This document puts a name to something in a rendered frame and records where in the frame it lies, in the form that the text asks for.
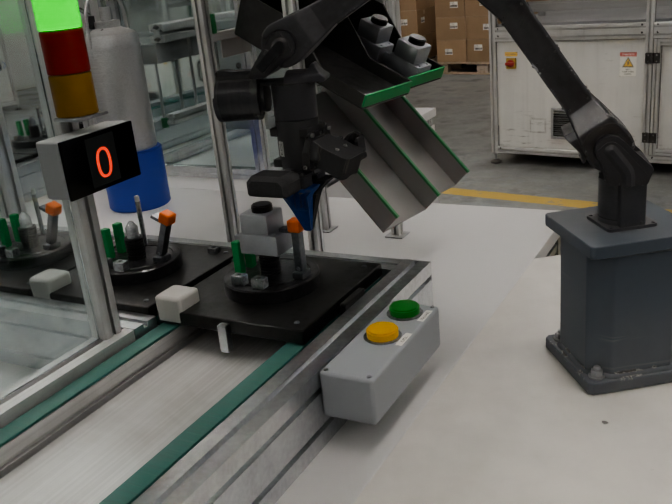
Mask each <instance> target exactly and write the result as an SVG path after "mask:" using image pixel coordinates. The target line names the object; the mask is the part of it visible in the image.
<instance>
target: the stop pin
mask: <svg viewBox="0 0 672 504"><path fill-rule="evenodd" d="M217 330H218V336H219V342H220V348H221V352H225V353H230V352H231V351H232V350H233V349H234V348H233V342H232V335H231V329H230V324H229V323H224V322H221V323H220V324H218V325H217Z"/></svg>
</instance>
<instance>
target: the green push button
mask: <svg viewBox="0 0 672 504"><path fill-rule="evenodd" d="M389 311H390V315H391V316H392V317H395V318H400V319H406V318H412V317H415V316H417V315H418V314H419V313H420V305H419V304H418V303H417V302H416V301H413V300H398V301H395V302H393V303H392V304H391V305H390V306H389Z"/></svg>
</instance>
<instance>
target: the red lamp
mask: <svg viewBox="0 0 672 504"><path fill-rule="evenodd" d="M38 34H39V39H40V43H41V48H42V53H43V57H44V62H45V66H46V71H47V75H49V76H58V75H68V74H76V73H81V72H86V71H89V70H90V69H91V67H90V62H89V57H88V52H87V47H86V42H85V37H84V32H83V28H82V27H78V28H71V29H64V30H55V31H44V32H39V33H38Z"/></svg>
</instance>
